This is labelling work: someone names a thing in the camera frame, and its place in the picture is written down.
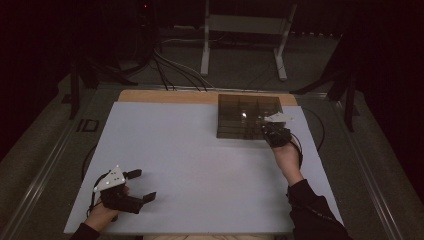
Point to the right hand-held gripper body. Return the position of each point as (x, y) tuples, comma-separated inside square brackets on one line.
[(276, 133)]

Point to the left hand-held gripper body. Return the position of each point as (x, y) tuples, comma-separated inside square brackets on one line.
[(112, 180)]

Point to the dark clear drawer box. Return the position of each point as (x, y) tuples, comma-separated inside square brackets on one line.
[(236, 116)]

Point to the person's right hand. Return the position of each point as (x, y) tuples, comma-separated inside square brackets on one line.
[(286, 158)]

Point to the person's left hand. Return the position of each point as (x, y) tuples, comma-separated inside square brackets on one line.
[(99, 216)]

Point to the white table mat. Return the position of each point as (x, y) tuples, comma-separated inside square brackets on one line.
[(186, 160)]

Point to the black floor plate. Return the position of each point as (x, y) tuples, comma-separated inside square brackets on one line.
[(88, 125)]

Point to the white metal stand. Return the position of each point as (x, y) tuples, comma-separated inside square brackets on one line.
[(246, 24)]

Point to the metal floor rail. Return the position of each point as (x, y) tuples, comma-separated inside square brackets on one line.
[(37, 181), (368, 173)]

